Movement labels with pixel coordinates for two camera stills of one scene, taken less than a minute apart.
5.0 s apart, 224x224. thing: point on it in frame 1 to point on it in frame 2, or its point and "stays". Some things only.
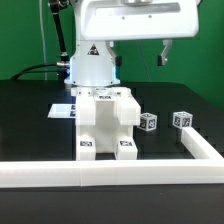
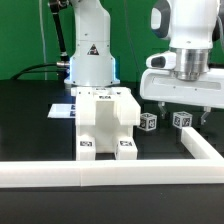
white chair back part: (128, 107) stays
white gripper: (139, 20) to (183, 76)
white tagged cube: (86, 148) stays
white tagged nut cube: (182, 119) stays
